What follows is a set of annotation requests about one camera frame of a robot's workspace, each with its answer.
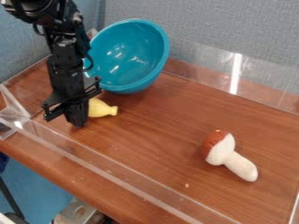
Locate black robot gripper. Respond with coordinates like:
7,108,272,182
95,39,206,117
41,56,102,128

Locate yellow toy banana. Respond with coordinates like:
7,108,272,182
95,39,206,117
88,98,118,117

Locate blue plastic bowl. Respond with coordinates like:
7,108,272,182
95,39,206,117
85,18,171,94

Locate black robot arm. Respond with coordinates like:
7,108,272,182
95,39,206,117
0,0,102,128

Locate brown white toy mushroom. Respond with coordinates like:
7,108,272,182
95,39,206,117
200,129,258,182

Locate clear acrylic tray walls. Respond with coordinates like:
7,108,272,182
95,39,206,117
0,23,299,224

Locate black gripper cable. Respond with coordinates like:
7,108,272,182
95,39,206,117
79,43,96,73

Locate grey metal bracket under table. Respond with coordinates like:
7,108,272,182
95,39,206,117
53,198,104,224

